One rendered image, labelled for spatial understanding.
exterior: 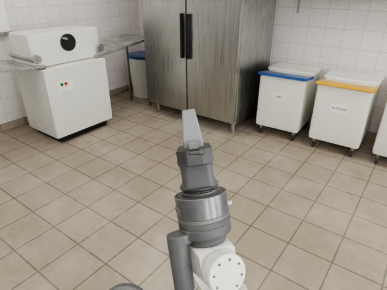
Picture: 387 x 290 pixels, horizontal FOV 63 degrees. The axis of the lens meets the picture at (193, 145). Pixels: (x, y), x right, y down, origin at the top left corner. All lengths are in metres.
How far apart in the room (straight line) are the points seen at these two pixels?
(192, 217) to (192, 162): 0.09
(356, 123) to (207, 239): 3.13
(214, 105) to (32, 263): 2.50
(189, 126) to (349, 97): 3.06
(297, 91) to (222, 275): 3.21
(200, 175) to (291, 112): 3.26
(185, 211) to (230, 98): 3.22
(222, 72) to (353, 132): 1.51
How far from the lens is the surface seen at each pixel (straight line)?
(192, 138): 0.50
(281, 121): 3.78
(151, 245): 2.37
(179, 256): 0.53
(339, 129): 3.61
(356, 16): 4.05
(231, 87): 3.65
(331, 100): 3.54
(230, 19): 3.54
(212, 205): 0.50
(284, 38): 4.29
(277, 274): 2.24
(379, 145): 3.60
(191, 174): 0.49
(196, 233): 0.51
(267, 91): 3.74
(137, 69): 5.08
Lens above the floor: 1.65
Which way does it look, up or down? 27 degrees down
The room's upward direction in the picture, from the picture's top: straight up
